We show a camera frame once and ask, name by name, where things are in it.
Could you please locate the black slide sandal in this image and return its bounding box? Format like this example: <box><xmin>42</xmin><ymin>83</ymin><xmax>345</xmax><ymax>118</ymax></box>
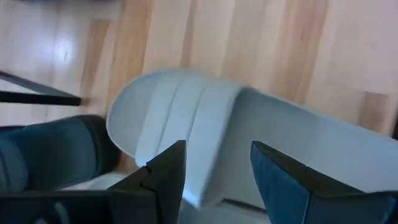
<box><xmin>0</xmin><ymin>114</ymin><xmax>123</xmax><ymax>192</ymax></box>

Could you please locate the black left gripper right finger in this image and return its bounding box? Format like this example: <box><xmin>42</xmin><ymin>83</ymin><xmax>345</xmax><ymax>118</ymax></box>
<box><xmin>250</xmin><ymin>140</ymin><xmax>398</xmax><ymax>224</ymax></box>

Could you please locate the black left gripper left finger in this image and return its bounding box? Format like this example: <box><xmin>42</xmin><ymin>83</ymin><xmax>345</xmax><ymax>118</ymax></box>
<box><xmin>0</xmin><ymin>139</ymin><xmax>188</xmax><ymax>224</ymax></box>

